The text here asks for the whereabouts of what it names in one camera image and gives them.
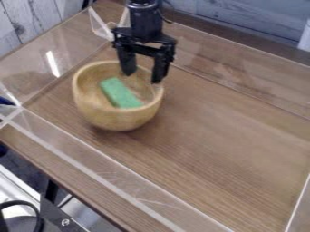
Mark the black metal table bracket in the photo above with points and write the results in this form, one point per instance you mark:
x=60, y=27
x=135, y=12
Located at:
x=56, y=220

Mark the green rectangular block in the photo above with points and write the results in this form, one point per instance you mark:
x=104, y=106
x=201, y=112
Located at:
x=119, y=94

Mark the brown wooden bowl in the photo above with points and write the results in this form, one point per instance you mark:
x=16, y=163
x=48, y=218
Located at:
x=94, y=105

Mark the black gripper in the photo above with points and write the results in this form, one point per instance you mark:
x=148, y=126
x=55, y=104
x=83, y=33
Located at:
x=142, y=37

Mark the blue object at left edge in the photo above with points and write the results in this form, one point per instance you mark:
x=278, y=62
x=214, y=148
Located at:
x=5, y=101

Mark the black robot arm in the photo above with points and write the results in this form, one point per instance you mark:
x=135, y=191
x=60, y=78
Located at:
x=143, y=1

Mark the clear acrylic tray walls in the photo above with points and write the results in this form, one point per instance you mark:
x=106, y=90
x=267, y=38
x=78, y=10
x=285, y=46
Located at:
x=218, y=165

